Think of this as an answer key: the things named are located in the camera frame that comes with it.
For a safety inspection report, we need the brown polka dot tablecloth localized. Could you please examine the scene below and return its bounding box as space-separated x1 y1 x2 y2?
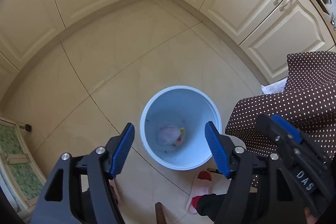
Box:
225 51 335 159

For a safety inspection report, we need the light blue trash bin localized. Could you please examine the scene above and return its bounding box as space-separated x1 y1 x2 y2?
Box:
139 85 222 170

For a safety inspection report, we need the pink slipper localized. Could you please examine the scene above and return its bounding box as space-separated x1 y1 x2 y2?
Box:
186 170 212 214

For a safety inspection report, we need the green floor mat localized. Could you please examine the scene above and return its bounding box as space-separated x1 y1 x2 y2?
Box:
1 117 46 213

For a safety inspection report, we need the pink crumpled trash in bin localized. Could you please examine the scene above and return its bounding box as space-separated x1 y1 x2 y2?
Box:
157 126 185 146

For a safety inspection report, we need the brown wooden chair leg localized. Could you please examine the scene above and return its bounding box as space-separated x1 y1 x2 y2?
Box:
155 202 167 224

